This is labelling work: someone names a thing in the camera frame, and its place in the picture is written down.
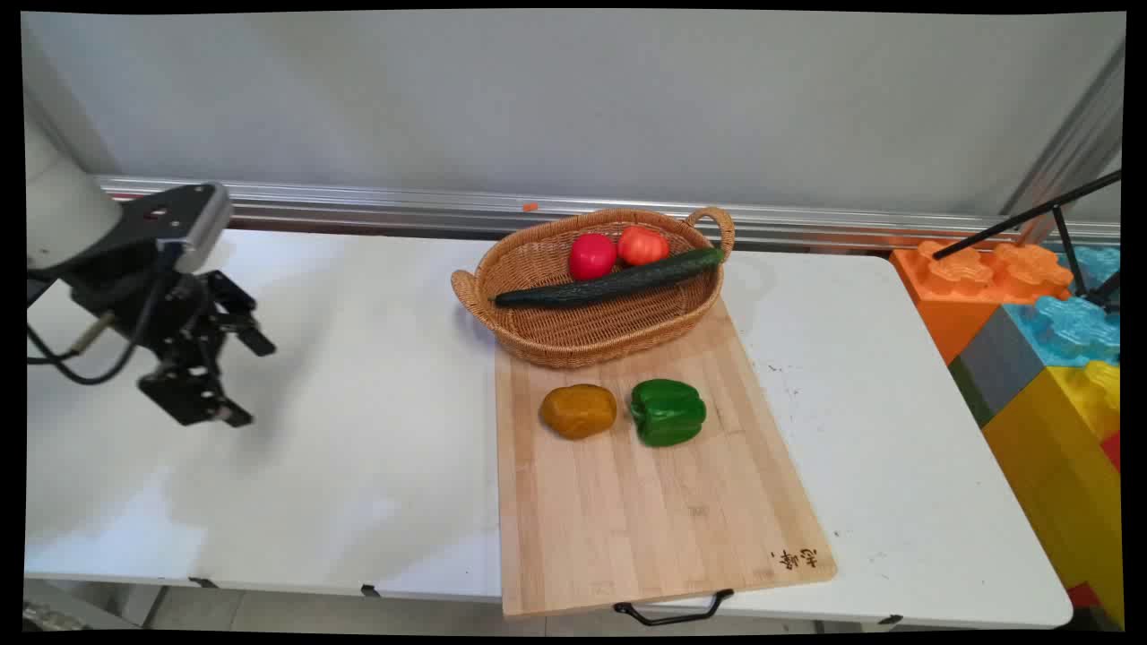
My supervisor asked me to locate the blue giant building block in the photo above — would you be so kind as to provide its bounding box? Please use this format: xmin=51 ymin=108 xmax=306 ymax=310
xmin=1002 ymin=245 xmax=1123 ymax=369

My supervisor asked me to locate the grey giant building block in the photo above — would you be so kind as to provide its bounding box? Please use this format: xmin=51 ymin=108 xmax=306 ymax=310
xmin=948 ymin=306 xmax=1046 ymax=429

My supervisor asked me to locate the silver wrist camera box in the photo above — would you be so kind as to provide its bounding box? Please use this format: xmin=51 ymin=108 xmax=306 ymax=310
xmin=106 ymin=183 xmax=234 ymax=275

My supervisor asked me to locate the red apple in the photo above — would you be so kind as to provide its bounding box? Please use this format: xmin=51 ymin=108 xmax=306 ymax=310
xmin=568 ymin=233 xmax=618 ymax=282

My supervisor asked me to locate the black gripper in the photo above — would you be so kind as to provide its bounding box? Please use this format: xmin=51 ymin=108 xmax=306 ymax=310
xmin=68 ymin=265 xmax=277 ymax=428

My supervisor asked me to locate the dark green cucumber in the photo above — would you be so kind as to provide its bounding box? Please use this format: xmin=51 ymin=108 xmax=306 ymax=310
xmin=493 ymin=247 xmax=725 ymax=311

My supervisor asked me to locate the bamboo cutting board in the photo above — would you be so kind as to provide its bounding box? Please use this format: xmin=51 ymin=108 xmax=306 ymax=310
xmin=494 ymin=297 xmax=838 ymax=619

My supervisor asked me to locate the orange giant building block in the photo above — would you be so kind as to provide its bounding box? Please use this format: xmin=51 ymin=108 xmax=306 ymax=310
xmin=889 ymin=239 xmax=1074 ymax=366

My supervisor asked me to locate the brown potato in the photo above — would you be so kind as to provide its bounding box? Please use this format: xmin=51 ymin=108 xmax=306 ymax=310
xmin=539 ymin=383 xmax=618 ymax=441

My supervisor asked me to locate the green bell pepper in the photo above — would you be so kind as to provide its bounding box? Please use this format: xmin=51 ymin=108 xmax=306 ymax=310
xmin=628 ymin=378 xmax=708 ymax=448

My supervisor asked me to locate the orange-red tomato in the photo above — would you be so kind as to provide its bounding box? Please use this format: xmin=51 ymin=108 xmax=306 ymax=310
xmin=617 ymin=226 xmax=670 ymax=267

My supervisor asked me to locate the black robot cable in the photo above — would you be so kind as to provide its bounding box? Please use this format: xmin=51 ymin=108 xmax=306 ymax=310
xmin=25 ymin=260 xmax=180 ymax=387

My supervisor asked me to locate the yellow giant building block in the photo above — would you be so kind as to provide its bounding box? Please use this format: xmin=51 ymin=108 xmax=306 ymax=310
xmin=981 ymin=360 xmax=1125 ymax=626

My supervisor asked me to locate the aluminium frame rail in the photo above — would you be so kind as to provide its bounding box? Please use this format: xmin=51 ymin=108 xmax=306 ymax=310
xmin=94 ymin=176 xmax=1121 ymax=254

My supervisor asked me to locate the woven wicker basket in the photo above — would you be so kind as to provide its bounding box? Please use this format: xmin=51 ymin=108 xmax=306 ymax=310
xmin=450 ymin=206 xmax=737 ymax=370

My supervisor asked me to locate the black cutting board handle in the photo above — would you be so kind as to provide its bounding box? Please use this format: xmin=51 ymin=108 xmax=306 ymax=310
xmin=613 ymin=589 xmax=736 ymax=626

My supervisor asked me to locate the aluminium frame post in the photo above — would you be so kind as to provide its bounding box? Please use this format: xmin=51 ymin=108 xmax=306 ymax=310
xmin=999 ymin=40 xmax=1126 ymax=245

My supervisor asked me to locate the black tripod stand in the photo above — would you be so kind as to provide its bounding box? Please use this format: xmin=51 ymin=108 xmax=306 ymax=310
xmin=932 ymin=170 xmax=1123 ymax=313

